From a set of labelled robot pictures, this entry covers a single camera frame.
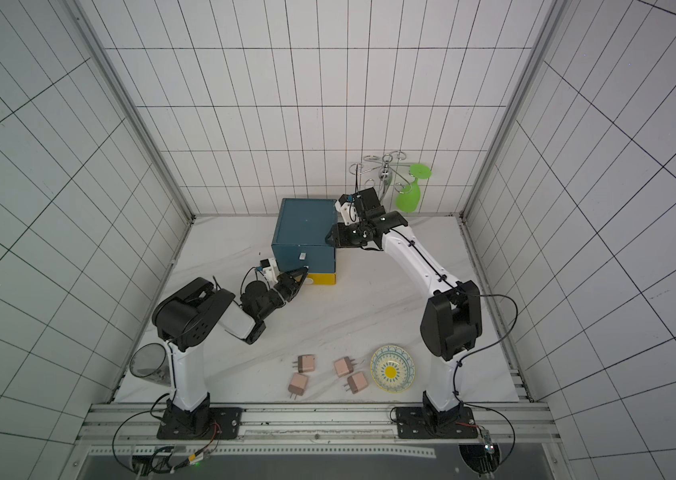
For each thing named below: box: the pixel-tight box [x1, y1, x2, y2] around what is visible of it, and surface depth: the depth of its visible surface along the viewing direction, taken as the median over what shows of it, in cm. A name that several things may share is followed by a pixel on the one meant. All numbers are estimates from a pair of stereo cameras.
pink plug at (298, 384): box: [288, 372, 308, 400], surface depth 80 cm
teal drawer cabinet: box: [271, 198, 337, 274], surface depth 87 cm
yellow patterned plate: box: [370, 344, 416, 394], surface depth 82 cm
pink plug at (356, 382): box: [343, 372, 368, 394], surface depth 80 cm
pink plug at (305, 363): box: [292, 354, 315, 373], surface depth 83 cm
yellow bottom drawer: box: [307, 273, 337, 286], surface depth 96 cm
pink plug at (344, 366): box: [334, 356, 357, 377], surface depth 83 cm
